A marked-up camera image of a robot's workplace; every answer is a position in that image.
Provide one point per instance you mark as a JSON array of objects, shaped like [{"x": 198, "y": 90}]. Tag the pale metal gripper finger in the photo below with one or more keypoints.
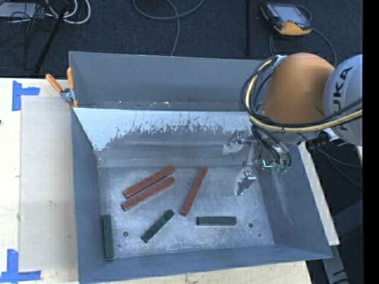
[
  {"x": 234, "y": 146},
  {"x": 245, "y": 182}
]

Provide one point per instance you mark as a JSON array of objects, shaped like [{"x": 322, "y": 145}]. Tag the dark green flat block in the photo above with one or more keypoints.
[
  {"x": 108, "y": 237},
  {"x": 216, "y": 221},
  {"x": 157, "y": 226}
]

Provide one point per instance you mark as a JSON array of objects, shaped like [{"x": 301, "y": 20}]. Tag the red-brown flat block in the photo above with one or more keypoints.
[
  {"x": 149, "y": 181},
  {"x": 194, "y": 191},
  {"x": 148, "y": 194}
]

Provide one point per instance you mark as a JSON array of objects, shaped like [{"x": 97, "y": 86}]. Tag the grey metal bin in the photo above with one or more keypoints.
[{"x": 183, "y": 241}]

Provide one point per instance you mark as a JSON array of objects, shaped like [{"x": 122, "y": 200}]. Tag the pale flat board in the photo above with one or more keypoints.
[{"x": 44, "y": 182}]

